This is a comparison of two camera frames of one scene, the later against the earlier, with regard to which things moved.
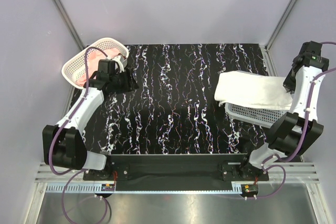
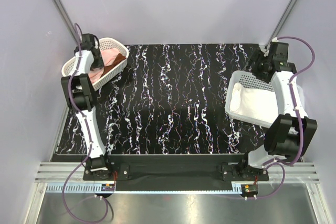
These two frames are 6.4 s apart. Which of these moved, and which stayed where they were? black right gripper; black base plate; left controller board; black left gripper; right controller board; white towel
Moved: white towel; black right gripper; black left gripper
Stayed: black base plate; right controller board; left controller board
